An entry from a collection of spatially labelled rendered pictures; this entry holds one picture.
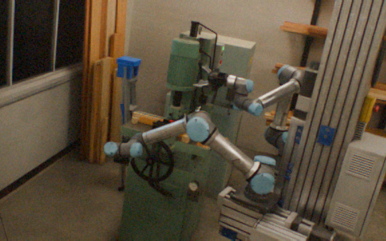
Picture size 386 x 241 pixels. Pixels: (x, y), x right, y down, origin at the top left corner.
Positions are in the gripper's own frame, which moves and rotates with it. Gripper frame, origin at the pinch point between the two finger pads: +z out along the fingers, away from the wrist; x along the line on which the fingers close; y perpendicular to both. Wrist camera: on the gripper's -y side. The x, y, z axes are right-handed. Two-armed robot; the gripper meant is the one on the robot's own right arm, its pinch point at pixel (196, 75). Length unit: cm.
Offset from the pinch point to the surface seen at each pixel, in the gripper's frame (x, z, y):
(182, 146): 34.7, -0.7, -28.5
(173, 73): 0.4, 15.0, -1.8
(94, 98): -30, 118, -112
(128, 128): 33, 37, -27
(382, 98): -132, -139, -147
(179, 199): 59, -4, -56
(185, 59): -6.2, 9.1, 5.4
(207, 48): -29.3, 2.8, -7.3
